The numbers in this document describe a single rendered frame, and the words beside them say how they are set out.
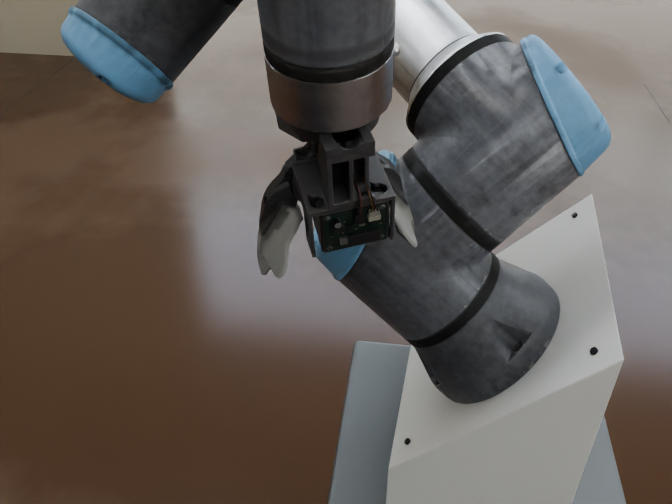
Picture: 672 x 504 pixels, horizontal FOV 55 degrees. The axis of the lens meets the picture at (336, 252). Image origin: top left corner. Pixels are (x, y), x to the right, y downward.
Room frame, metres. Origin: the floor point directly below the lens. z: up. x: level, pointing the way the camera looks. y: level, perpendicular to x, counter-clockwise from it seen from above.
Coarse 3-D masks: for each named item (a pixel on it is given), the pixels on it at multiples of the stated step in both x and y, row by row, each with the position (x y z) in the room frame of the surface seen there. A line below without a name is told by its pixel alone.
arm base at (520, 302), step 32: (512, 288) 0.58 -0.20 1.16; (544, 288) 0.60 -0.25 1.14; (480, 320) 0.55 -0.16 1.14; (512, 320) 0.55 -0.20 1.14; (544, 320) 0.55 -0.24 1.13; (448, 352) 0.54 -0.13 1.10; (480, 352) 0.53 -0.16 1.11; (512, 352) 0.53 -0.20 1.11; (448, 384) 0.53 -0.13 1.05; (480, 384) 0.51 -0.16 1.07; (512, 384) 0.51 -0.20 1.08
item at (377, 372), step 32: (352, 352) 0.80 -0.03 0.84; (384, 352) 0.79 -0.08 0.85; (352, 384) 0.72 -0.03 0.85; (384, 384) 0.72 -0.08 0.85; (352, 416) 0.65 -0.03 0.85; (384, 416) 0.65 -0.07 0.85; (352, 448) 0.60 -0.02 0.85; (384, 448) 0.60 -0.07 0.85; (608, 448) 0.60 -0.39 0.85; (352, 480) 0.54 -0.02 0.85; (384, 480) 0.54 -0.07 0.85; (608, 480) 0.54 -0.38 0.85
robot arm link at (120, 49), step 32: (96, 0) 0.49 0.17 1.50; (128, 0) 0.48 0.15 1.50; (160, 0) 0.48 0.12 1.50; (192, 0) 0.48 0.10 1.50; (224, 0) 0.50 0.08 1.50; (64, 32) 0.49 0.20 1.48; (96, 32) 0.48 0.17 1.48; (128, 32) 0.47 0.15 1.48; (160, 32) 0.48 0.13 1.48; (192, 32) 0.49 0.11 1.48; (96, 64) 0.47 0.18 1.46; (128, 64) 0.47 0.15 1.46; (160, 64) 0.48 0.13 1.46; (128, 96) 0.48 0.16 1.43; (160, 96) 0.51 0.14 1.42
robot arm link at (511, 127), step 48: (432, 0) 0.77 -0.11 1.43; (432, 48) 0.71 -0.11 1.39; (480, 48) 0.68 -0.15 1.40; (528, 48) 0.66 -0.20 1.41; (432, 96) 0.66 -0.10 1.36; (480, 96) 0.63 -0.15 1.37; (528, 96) 0.61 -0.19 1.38; (576, 96) 0.60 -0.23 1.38; (432, 144) 0.63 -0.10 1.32; (480, 144) 0.60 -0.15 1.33; (528, 144) 0.59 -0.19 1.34; (576, 144) 0.59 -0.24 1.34; (480, 192) 0.58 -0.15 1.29; (528, 192) 0.58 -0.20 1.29
